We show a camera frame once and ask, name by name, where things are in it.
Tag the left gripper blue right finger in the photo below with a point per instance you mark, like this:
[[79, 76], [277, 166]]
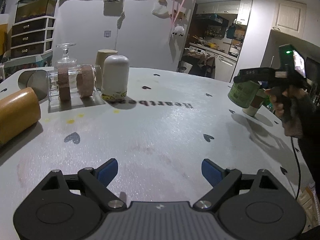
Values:
[[225, 184]]

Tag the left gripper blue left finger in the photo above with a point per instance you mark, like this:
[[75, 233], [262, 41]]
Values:
[[94, 184]]

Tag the green tin can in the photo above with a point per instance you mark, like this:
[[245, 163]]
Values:
[[243, 93]]

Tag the paper cup with brown sleeve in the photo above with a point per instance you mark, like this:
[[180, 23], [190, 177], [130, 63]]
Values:
[[256, 103]]

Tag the white ceramic cup upside down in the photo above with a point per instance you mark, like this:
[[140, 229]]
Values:
[[115, 78]]

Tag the wooden cylinder cup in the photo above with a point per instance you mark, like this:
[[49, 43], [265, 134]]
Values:
[[19, 111]]

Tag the steel cup lying sideways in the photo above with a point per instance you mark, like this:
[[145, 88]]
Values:
[[35, 79]]

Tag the beige paper cup upside down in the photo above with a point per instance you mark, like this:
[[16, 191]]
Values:
[[99, 64]]

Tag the right hand dark glove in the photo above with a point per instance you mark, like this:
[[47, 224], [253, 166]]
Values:
[[299, 116]]

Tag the white kitchen cabinets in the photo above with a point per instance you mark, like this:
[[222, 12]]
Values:
[[224, 64]]

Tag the clear glass with brown bands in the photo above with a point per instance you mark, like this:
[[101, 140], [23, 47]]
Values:
[[81, 81]]

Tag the clear stemmed glass dish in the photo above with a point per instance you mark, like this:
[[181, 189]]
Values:
[[66, 61]]

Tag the white plush sheep toy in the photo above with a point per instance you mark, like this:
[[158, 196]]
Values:
[[178, 30]]

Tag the white hanging bag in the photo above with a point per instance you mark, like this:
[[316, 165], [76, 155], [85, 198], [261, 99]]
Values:
[[160, 11]]

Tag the white drawer unit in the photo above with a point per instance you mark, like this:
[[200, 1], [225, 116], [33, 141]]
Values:
[[32, 37]]

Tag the glass fish tank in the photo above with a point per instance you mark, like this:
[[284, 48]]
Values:
[[29, 9]]

